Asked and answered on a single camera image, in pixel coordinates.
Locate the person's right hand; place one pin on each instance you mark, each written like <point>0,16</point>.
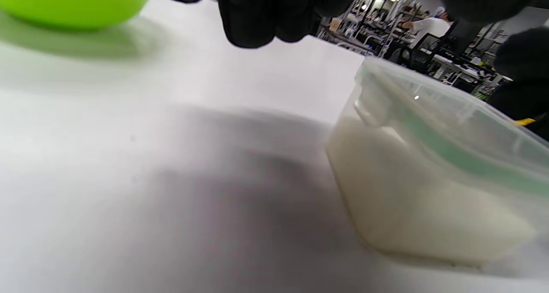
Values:
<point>527,70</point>

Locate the person's left hand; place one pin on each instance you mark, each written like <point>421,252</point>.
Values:
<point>257,14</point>

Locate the yellow plastic bowl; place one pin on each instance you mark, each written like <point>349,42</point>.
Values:
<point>526,122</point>

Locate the clear lid with green seal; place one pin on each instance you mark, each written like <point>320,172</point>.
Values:
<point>450,125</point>

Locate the clear plastic sugar container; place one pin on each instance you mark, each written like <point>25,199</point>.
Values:
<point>369,108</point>

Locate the white sugar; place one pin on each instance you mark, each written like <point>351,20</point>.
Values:
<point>407,198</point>

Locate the green plastic bowl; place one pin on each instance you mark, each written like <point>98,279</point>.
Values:
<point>64,5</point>

